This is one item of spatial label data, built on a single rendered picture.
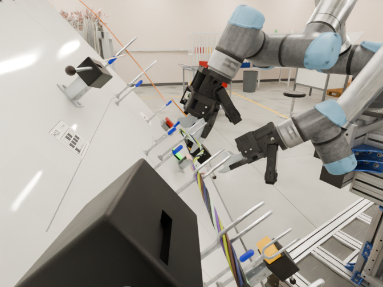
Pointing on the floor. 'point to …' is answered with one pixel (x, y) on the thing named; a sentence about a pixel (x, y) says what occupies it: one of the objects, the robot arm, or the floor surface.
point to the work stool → (293, 99)
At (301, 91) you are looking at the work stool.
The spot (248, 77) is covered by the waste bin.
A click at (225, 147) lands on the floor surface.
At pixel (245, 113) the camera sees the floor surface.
